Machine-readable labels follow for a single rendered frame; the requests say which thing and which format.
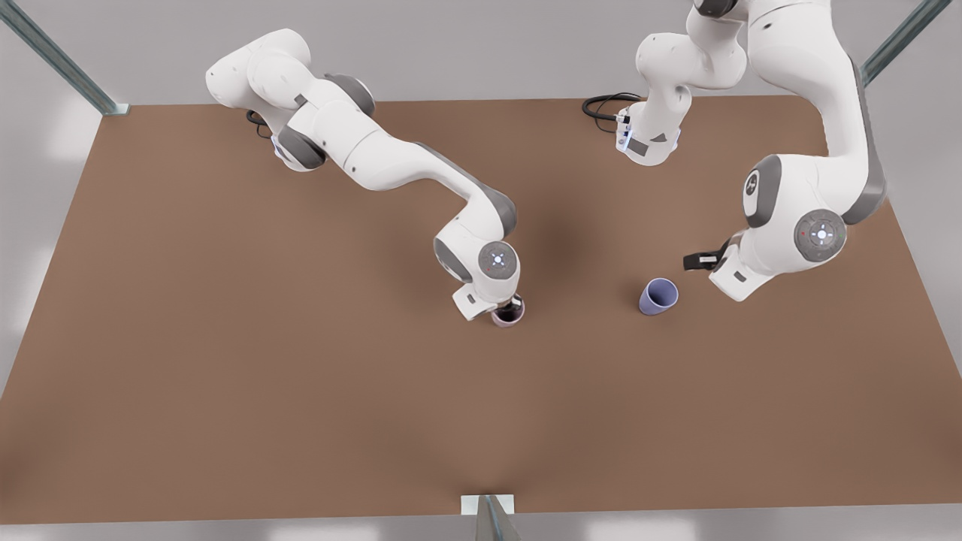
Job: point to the pink cup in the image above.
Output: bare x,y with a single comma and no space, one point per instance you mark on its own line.
508,318

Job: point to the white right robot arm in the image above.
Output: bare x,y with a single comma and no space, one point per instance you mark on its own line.
391,161

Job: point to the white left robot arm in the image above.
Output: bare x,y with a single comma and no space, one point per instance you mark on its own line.
797,90

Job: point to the purple cup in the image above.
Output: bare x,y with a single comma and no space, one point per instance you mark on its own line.
657,297

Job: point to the silver frame post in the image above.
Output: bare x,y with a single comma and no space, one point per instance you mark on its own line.
492,518
902,37
60,64

